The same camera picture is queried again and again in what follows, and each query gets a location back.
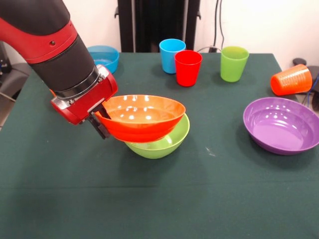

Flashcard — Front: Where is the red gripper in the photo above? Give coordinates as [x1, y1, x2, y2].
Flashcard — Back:
[50, 64, 119, 140]

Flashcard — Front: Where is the wide orange bowl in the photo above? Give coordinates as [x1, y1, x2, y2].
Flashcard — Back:
[94, 94, 187, 143]

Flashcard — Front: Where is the green bowl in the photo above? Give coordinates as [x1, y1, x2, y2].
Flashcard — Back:
[124, 113, 190, 160]

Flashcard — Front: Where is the blue bowl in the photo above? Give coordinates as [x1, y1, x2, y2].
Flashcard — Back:
[86, 45, 120, 74]

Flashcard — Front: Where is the dark green tablecloth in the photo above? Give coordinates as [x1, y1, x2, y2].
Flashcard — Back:
[0, 51, 319, 239]

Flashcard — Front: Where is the blue cup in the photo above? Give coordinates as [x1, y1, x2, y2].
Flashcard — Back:
[159, 38, 187, 75]

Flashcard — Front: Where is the grey chair base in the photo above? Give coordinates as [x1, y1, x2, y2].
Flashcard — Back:
[0, 62, 33, 103]

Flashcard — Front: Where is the red cup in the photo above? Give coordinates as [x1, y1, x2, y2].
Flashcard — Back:
[174, 50, 203, 88]

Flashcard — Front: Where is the dark equipment rack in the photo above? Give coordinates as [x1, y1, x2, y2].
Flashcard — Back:
[0, 41, 10, 74]

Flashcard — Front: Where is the green cup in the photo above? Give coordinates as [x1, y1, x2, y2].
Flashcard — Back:
[220, 46, 250, 83]

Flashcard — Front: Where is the purple bowl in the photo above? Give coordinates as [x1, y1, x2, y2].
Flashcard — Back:
[243, 97, 319, 156]

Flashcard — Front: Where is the orange cup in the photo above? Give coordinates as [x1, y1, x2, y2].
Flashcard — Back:
[270, 63, 313, 97]

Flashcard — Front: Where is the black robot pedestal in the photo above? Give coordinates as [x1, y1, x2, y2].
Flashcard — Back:
[115, 0, 201, 53]

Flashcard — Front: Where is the black hanging cable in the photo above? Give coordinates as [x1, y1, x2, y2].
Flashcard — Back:
[213, 0, 226, 53]

